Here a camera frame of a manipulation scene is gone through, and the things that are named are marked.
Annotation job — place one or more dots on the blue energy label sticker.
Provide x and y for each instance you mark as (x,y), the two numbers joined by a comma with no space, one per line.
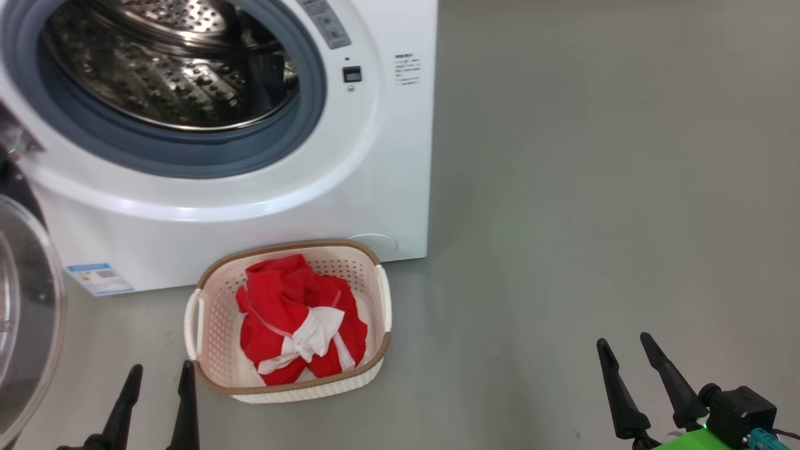
(100,279)

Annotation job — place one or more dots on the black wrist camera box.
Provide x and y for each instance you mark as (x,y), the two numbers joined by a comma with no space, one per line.
(740,412)

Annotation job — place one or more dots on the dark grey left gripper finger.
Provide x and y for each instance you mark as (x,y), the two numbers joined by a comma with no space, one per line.
(122,412)
(186,412)

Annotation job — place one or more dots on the steel perforated washer drum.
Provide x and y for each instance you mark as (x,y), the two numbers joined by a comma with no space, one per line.
(156,75)

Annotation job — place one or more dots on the white front-load washing machine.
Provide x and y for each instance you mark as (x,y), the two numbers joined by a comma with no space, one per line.
(250,212)

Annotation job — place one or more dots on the glass washing machine door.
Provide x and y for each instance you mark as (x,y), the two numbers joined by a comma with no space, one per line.
(31,325)

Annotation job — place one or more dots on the red and white garment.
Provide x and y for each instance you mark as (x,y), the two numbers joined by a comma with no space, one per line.
(281,300)

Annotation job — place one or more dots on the cream plastic laundry basket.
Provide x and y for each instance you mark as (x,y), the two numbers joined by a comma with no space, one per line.
(212,325)

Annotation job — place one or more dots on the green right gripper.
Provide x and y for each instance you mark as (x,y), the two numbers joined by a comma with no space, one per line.
(697,440)

